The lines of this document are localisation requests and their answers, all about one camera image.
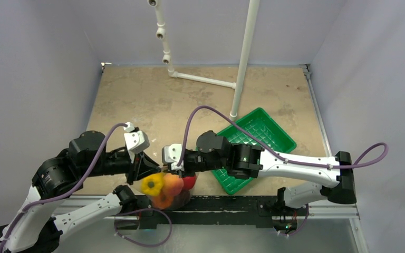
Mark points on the red toy tomato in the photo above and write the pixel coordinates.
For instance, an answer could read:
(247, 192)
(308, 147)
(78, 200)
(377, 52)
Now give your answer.
(189, 182)

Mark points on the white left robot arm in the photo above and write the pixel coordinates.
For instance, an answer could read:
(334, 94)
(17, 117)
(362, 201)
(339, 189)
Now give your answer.
(36, 229)

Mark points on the yellow toy bell pepper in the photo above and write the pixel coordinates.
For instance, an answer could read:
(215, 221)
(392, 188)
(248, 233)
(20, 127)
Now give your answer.
(152, 184)

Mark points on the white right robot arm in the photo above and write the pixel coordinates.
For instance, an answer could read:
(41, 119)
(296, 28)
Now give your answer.
(324, 179)

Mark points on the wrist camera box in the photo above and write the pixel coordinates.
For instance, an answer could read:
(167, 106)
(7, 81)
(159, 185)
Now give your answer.
(171, 156)
(136, 140)

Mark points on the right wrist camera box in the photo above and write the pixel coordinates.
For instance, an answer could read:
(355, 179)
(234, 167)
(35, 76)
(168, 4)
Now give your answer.
(171, 156)

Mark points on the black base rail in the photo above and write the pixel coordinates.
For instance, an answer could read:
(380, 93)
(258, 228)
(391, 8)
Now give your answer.
(257, 211)

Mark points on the clear zip top bag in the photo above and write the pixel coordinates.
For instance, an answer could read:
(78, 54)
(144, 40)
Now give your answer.
(179, 201)

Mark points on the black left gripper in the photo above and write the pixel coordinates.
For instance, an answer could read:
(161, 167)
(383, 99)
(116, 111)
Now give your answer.
(133, 173)

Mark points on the toy peach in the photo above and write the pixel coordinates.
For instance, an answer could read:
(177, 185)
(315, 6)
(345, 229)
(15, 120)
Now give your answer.
(172, 185)

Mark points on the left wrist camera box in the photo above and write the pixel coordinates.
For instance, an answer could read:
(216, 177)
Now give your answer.
(136, 140)

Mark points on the white PVC pipe frame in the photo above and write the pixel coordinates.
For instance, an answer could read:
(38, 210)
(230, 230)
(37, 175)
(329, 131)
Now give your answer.
(206, 33)

